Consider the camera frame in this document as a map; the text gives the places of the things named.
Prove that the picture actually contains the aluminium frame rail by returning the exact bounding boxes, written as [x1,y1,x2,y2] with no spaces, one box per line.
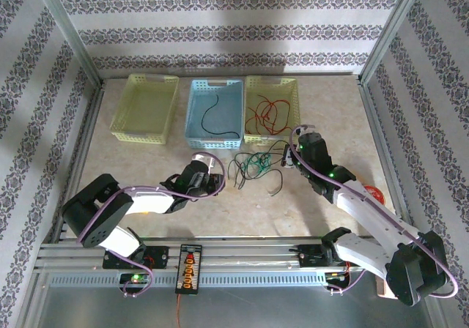
[34,238,437,271]

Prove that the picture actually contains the yellow plastic basket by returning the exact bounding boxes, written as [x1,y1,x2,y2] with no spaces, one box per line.
[111,73,180,146]
[243,75,302,146]

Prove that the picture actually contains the aluminium frame post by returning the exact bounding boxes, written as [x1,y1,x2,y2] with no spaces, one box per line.
[31,0,106,89]
[357,0,429,84]

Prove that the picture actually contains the black connector board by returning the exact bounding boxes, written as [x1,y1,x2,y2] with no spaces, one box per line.
[174,244,203,295]

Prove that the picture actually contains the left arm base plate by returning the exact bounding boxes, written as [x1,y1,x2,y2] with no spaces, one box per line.
[102,246,170,270]

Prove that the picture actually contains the grey slotted cable duct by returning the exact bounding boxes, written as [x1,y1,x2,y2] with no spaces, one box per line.
[47,271,330,288]

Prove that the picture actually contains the small circuit board with wires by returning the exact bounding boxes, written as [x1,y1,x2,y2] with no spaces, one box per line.
[325,270,352,284]

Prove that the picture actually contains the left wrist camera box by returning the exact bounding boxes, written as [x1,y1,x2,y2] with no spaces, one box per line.
[191,152,217,171]

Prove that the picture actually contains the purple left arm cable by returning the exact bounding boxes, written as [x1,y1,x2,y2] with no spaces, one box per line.
[78,154,226,298]

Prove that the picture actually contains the red round object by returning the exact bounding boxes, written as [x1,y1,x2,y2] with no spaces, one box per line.
[363,184,386,206]

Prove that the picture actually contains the small controller board with LED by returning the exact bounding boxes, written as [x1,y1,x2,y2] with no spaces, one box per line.
[117,272,152,288]

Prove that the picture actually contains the thin red cable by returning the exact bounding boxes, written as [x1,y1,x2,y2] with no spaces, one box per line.
[256,94,292,135]
[245,100,280,135]

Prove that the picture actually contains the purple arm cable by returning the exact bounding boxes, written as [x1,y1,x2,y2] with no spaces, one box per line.
[78,154,226,298]
[289,124,459,299]

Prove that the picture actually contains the blue plastic basket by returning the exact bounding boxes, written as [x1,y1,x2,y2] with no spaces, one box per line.
[184,78,245,150]

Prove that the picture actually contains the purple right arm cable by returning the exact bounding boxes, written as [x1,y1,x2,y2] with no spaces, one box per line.
[289,124,459,299]

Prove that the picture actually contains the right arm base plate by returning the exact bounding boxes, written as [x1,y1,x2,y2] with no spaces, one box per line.
[289,242,366,269]

